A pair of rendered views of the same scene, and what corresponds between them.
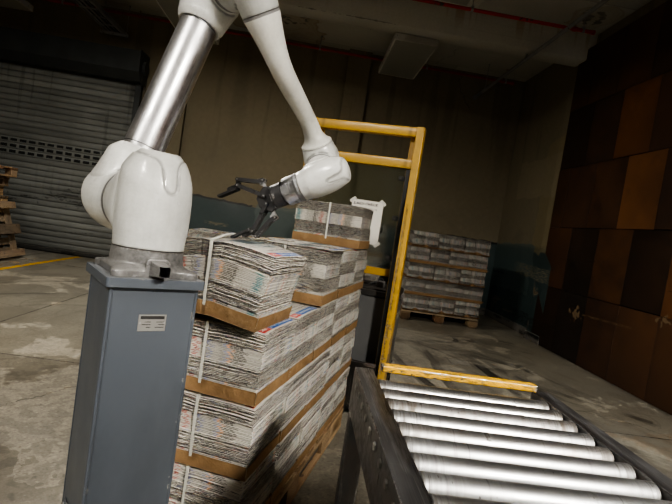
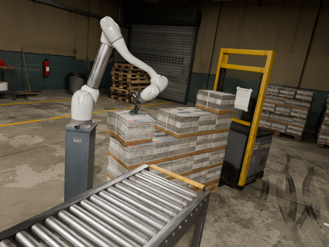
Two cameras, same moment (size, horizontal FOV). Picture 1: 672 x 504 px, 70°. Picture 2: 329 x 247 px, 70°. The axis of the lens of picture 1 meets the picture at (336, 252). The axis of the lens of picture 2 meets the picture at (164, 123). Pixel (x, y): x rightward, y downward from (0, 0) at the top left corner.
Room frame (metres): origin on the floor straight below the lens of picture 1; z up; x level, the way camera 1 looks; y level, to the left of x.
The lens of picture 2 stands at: (0.00, -1.14, 1.57)
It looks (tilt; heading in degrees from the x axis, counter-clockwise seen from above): 15 degrees down; 35
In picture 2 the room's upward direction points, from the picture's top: 7 degrees clockwise
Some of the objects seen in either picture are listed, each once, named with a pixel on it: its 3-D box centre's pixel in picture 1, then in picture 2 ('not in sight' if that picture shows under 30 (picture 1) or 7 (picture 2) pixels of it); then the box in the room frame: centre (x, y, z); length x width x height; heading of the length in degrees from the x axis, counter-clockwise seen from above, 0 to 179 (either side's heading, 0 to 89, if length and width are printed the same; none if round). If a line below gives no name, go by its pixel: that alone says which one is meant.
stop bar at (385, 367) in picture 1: (459, 377); (176, 175); (1.30, -0.39, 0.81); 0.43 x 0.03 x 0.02; 94
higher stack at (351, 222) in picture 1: (320, 317); (207, 141); (2.70, 0.03, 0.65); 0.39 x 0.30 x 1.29; 76
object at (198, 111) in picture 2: (311, 243); (195, 111); (2.41, 0.13, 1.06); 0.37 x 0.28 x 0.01; 75
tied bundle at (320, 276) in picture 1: (292, 270); (176, 122); (2.12, 0.18, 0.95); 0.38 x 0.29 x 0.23; 78
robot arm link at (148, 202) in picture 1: (152, 198); (82, 104); (1.09, 0.43, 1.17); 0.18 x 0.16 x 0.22; 45
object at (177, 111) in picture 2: (299, 244); (179, 112); (2.12, 0.16, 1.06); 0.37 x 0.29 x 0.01; 78
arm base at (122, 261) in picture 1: (149, 260); (81, 122); (1.07, 0.41, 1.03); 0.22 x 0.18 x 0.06; 38
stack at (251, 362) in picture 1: (264, 395); (162, 168); (1.99, 0.21, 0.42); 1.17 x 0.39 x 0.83; 166
